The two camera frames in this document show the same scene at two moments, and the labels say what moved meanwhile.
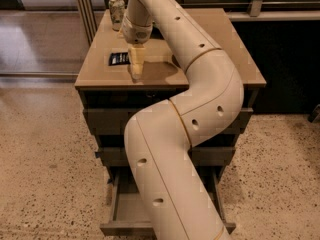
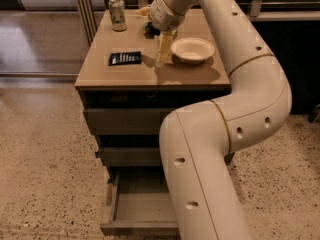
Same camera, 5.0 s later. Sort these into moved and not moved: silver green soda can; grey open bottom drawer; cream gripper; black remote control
Moved: cream gripper
Not moved: silver green soda can; grey open bottom drawer; black remote control
